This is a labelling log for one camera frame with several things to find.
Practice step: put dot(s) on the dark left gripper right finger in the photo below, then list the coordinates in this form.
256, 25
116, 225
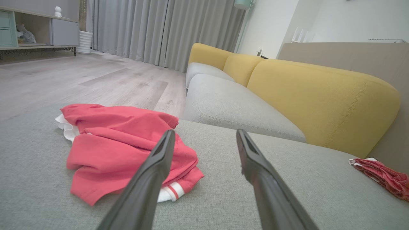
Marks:
265, 185

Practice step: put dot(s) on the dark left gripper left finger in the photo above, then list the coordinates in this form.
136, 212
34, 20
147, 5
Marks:
143, 185

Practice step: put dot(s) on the red Bulls 23 jersey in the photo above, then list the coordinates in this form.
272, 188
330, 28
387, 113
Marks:
105, 150

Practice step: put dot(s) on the red shorts with white trim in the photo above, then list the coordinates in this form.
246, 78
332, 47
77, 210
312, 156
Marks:
386, 177

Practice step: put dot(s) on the grey sofa back cushion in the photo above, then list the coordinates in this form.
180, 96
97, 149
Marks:
230, 105

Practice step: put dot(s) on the large grey sofa ottoman cushion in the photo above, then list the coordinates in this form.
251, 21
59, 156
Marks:
48, 198

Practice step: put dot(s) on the short yellow sofa backrest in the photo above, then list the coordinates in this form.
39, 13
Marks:
207, 54
241, 68

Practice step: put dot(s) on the small grey sofa seat cushion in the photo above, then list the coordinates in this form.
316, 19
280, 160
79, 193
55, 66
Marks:
204, 68

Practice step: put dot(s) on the white upright boards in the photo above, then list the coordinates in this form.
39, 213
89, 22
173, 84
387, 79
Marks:
302, 35

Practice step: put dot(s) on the grey pleated curtain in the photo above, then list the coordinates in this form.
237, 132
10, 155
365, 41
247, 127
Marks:
159, 28

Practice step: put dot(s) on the wooden sideboard with grey door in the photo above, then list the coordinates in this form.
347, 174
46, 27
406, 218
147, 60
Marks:
64, 32

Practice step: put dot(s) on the teal floor lamp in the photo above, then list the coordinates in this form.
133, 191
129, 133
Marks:
243, 3

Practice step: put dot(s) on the flat white object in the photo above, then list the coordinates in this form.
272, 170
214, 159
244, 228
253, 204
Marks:
386, 41

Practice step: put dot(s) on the clear plastic bag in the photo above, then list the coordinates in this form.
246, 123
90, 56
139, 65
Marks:
26, 35

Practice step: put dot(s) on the small white figurine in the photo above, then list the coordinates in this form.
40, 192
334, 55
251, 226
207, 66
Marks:
57, 11

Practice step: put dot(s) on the wall socket with plug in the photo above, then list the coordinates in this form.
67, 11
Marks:
261, 52

